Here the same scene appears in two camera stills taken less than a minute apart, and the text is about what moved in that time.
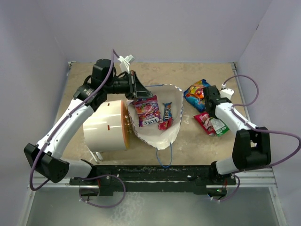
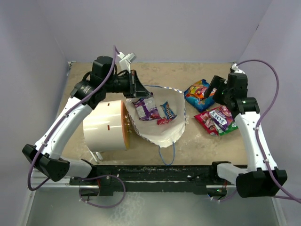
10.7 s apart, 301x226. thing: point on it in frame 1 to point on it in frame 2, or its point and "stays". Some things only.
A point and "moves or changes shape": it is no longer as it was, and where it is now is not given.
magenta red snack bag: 204,118 stays
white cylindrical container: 107,129 stays
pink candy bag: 148,110 moves or changes shape
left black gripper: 136,89 stays
